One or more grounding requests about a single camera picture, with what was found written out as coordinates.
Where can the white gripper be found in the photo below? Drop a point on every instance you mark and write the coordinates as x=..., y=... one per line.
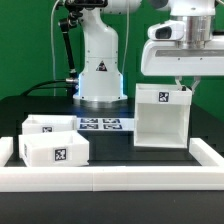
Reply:
x=164, y=58

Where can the white drawer cabinet box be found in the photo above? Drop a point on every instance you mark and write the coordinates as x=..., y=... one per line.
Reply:
x=161, y=116

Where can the white front drawer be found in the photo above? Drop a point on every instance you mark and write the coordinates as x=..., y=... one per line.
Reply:
x=54, y=149

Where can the white drawer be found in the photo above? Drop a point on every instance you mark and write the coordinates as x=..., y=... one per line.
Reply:
x=54, y=149
x=49, y=123

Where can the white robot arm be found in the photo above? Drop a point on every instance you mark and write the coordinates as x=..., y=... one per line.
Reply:
x=184, y=45

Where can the white marker sheet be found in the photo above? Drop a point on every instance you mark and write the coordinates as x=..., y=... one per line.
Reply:
x=105, y=124

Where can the white right border rail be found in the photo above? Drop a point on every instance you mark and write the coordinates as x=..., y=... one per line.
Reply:
x=205, y=154

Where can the white border rail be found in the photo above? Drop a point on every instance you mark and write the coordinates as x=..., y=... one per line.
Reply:
x=205, y=154
x=34, y=179
x=6, y=150

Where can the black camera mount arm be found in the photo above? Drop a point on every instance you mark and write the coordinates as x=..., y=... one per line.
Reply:
x=75, y=8

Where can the white left border rail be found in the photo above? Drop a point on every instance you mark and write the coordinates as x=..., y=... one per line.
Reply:
x=6, y=150

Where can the white front border rail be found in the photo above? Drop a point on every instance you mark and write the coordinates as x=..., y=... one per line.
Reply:
x=34, y=179

